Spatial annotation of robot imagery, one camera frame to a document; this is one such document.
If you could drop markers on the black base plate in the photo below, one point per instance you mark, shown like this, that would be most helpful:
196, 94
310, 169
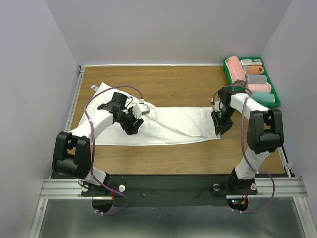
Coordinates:
168, 191

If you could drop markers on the grey rolled towel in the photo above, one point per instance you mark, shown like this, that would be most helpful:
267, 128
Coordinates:
256, 79

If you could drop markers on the teal rolled towel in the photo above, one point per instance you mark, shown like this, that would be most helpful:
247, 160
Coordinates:
264, 98

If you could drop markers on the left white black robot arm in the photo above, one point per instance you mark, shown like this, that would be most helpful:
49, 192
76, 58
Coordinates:
74, 151

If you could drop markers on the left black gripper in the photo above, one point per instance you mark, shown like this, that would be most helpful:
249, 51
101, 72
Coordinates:
134, 130

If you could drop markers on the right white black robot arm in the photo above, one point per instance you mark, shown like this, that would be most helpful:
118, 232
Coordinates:
263, 136

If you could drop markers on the short pink rolled towel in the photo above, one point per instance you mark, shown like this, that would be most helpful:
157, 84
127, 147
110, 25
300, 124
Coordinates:
260, 88

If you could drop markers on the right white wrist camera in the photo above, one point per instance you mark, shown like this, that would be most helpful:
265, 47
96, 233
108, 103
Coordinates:
216, 105

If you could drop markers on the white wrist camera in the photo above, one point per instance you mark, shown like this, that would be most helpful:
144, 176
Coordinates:
216, 105
140, 109

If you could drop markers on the orange rolled towel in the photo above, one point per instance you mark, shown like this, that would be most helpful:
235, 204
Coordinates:
254, 70

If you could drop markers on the long pink rolled towel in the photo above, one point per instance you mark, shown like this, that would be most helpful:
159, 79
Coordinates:
236, 71

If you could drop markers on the green plastic basket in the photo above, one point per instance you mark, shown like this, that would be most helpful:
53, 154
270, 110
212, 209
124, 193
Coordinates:
277, 100

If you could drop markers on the aluminium frame rail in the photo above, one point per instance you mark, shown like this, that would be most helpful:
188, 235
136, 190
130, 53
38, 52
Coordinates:
58, 189

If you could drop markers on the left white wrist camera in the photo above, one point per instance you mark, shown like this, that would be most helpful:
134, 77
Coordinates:
140, 109

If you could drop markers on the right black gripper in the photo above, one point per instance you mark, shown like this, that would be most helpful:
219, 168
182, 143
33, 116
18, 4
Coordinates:
225, 126

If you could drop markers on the white blue patterned towel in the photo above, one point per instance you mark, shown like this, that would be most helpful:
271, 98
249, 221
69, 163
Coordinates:
251, 62

